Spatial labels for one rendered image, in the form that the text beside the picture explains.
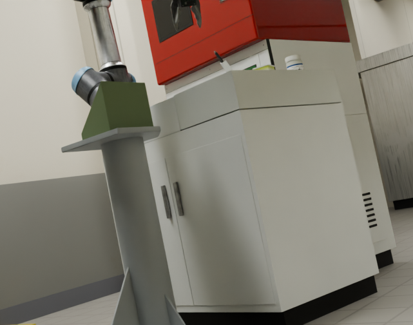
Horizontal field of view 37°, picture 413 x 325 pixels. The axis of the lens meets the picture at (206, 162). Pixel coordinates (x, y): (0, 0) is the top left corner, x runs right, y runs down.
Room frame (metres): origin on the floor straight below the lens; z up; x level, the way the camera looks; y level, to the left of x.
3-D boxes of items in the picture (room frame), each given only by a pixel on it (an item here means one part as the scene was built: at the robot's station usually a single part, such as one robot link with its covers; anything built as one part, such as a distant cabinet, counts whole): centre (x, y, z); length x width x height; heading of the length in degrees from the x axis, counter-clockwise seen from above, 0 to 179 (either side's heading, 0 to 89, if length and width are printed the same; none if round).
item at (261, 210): (2.77, -0.06, 0.41); 0.96 x 0.64 x 0.82; 42
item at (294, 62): (2.65, -0.46, 1.01); 0.07 x 0.07 x 0.10
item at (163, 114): (2.70, 0.23, 0.89); 0.55 x 0.09 x 0.14; 42
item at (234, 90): (2.55, -0.27, 0.89); 0.62 x 0.35 x 0.14; 132
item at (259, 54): (3.19, -0.13, 1.02); 0.81 x 0.03 x 0.40; 42
